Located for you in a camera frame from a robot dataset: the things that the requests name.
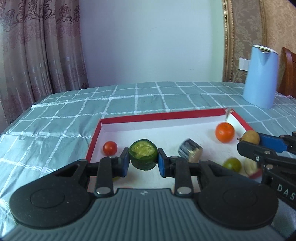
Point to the dark eggplant piece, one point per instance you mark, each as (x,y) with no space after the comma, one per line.
(191,151)

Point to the light blue electric kettle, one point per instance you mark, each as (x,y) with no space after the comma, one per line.
(262,77)

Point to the green checked tablecloth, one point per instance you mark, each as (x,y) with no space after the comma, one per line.
(58,129)

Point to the green cucumber piece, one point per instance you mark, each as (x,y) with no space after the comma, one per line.
(143,154)

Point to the orange mandarin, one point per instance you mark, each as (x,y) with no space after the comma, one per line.
(224,132)

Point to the pink patterned curtain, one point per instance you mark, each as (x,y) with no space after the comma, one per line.
(41,52)

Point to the red cherry tomato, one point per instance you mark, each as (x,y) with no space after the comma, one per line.
(110,148)

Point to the white wall socket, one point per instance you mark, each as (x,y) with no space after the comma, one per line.
(243,64)

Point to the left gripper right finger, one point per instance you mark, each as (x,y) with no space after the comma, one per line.
(223,196)

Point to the brown longan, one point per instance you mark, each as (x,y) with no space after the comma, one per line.
(250,136)
(250,166)

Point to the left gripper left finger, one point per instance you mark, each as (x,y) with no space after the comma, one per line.
(65,195)

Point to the gold padded headboard frame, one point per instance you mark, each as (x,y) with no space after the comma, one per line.
(249,23)

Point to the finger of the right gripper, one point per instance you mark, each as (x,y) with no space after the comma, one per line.
(254,152)
(271,142)

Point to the red shallow cardboard box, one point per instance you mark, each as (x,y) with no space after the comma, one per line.
(168,131)

